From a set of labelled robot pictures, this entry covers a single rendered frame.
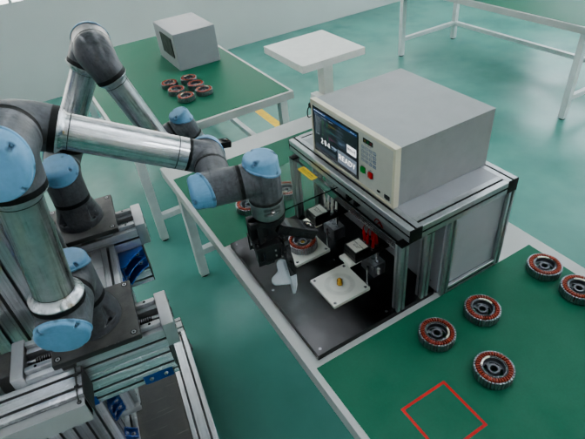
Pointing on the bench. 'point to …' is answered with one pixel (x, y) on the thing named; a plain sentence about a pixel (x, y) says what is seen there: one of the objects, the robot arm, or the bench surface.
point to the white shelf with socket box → (315, 55)
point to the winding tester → (408, 133)
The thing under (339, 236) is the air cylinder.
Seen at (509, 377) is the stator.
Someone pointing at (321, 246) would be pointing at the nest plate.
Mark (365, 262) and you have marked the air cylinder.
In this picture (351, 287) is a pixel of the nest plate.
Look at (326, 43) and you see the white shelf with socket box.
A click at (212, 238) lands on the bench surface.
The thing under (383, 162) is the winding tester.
